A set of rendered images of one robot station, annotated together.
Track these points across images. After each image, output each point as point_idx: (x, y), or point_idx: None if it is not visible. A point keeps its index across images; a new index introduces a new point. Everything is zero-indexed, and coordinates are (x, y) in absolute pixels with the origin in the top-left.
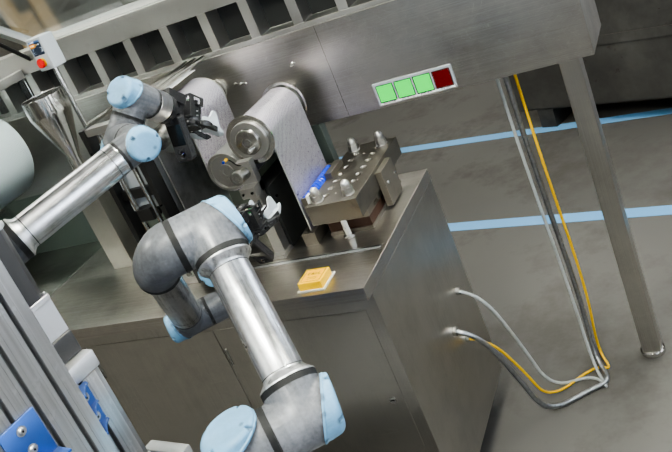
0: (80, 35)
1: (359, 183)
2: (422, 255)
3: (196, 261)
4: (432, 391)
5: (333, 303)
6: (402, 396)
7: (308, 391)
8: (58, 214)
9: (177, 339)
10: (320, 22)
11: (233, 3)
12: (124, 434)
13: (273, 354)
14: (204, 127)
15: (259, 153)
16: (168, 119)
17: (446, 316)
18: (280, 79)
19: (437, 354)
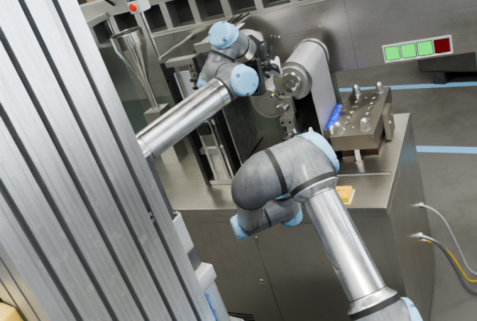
0: None
1: (372, 121)
2: (408, 179)
3: (294, 188)
4: (412, 283)
5: (356, 216)
6: (394, 287)
7: (399, 317)
8: (172, 135)
9: (241, 237)
10: None
11: None
12: None
13: (365, 279)
14: (272, 69)
15: (298, 91)
16: (250, 60)
17: (417, 224)
18: (307, 35)
19: (413, 254)
